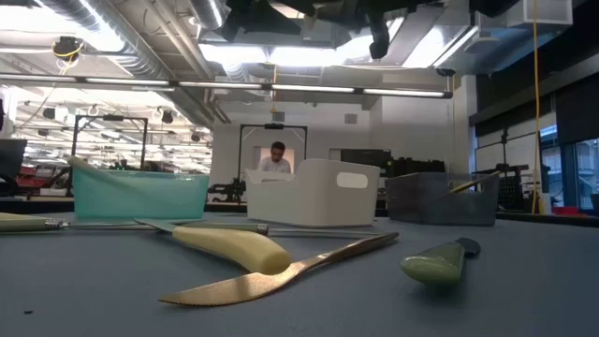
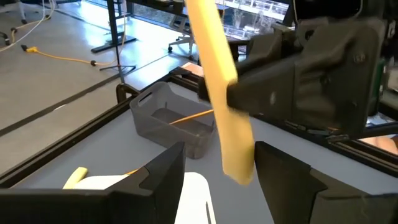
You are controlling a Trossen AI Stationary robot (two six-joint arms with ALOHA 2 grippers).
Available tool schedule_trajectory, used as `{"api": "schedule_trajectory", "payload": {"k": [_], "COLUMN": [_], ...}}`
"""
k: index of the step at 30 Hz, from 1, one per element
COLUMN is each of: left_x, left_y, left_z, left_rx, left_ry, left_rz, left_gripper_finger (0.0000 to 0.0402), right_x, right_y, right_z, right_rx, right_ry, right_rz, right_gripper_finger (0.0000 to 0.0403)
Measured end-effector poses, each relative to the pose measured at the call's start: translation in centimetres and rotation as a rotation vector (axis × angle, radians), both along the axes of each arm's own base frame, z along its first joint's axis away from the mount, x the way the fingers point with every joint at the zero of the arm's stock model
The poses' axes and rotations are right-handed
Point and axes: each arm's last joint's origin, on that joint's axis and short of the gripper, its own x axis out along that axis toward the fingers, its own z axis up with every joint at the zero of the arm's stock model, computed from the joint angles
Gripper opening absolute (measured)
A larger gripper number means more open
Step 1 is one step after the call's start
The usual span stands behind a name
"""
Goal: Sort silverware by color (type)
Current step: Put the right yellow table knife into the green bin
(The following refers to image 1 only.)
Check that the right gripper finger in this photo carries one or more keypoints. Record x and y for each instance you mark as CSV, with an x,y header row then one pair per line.
x,y
379,37

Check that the gold knife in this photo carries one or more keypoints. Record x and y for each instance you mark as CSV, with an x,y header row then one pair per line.
x,y
472,183
243,285

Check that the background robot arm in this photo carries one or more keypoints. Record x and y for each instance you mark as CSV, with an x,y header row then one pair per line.
x,y
229,192

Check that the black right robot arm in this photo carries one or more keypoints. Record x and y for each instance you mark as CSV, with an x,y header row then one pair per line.
x,y
491,7

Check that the long ceiling light fixture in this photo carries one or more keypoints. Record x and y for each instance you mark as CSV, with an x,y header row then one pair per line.
x,y
309,88

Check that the black equipment rack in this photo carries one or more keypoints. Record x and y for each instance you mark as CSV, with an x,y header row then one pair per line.
x,y
416,166

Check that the person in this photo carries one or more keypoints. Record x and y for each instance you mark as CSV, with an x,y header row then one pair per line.
x,y
276,164

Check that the black tripod stand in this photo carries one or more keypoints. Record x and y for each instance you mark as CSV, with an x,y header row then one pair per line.
x,y
505,150

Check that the gray plastic bin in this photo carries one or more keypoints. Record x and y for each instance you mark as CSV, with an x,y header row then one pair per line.
x,y
421,201

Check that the white plastic bin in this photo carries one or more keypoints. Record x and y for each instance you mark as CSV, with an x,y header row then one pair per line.
x,y
318,201

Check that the white ceiling vent box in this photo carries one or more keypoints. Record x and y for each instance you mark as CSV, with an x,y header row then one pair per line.
x,y
552,11

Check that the teal plastic bin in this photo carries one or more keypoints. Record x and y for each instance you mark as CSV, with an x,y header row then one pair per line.
x,y
140,196

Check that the glass window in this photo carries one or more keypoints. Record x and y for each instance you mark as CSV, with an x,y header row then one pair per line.
x,y
587,173

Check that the dark monitor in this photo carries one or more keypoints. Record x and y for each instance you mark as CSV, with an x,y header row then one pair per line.
x,y
11,159

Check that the black rig frame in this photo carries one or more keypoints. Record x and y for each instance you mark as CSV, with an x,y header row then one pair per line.
x,y
273,126
112,117

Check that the black wall screen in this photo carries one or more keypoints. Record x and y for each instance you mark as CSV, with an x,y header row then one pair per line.
x,y
365,156

